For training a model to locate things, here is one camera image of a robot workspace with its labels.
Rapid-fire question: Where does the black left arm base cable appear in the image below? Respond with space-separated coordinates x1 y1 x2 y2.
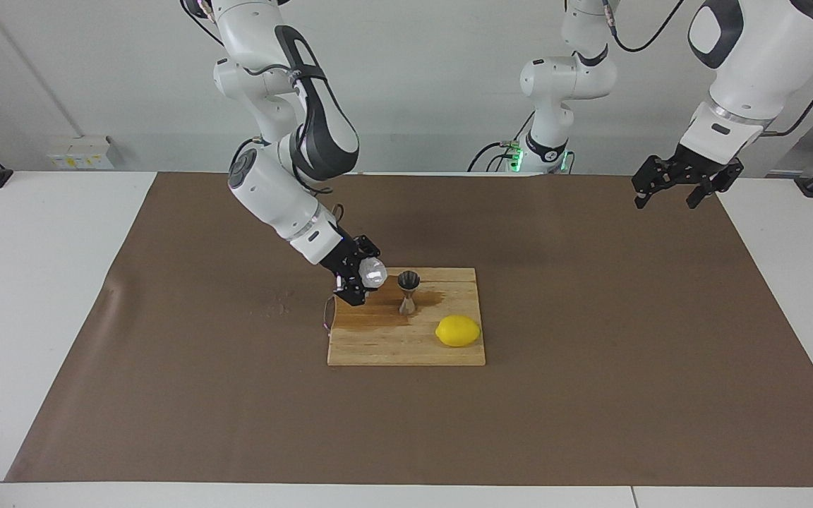
468 141 520 172

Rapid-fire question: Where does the wooden cutting board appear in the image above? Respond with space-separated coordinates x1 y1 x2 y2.
327 267 486 368

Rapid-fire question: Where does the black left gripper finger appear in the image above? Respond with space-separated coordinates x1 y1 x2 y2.
685 169 740 210
632 156 671 210

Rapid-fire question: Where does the yellow lemon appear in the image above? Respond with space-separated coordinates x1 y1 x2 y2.
435 315 483 349

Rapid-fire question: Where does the brown paper table mat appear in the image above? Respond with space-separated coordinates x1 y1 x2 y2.
4 171 813 488

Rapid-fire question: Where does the steel double jigger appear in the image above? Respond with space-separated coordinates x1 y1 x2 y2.
397 271 421 316

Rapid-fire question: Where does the small clear textured glass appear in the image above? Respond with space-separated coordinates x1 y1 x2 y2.
359 258 388 289

